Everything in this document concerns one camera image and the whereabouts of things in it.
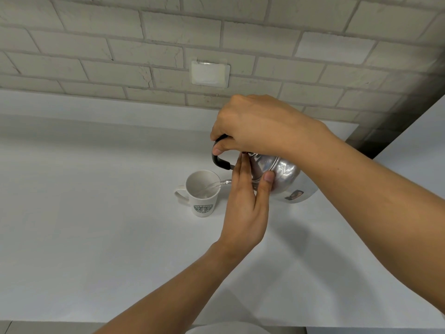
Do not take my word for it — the person's left hand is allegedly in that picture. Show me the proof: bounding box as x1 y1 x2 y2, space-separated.
215 154 276 256

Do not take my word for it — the person's left forearm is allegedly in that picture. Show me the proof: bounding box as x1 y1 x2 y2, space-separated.
92 241 261 334

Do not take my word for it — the white wall socket plate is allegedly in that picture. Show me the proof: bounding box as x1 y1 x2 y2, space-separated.
190 60 231 88

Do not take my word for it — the white mug with green print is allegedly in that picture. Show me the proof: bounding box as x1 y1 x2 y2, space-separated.
174 170 222 218

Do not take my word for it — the silver kettle with black handle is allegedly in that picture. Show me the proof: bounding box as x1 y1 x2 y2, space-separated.
211 134 319 204

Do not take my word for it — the silver kettle lid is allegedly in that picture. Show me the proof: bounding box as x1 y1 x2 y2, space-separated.
243 152 281 192

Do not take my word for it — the person's right hand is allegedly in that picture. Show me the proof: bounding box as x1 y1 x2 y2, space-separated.
210 94 329 164

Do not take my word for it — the person's right forearm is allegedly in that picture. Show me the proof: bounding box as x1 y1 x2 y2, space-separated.
296 122 445 320

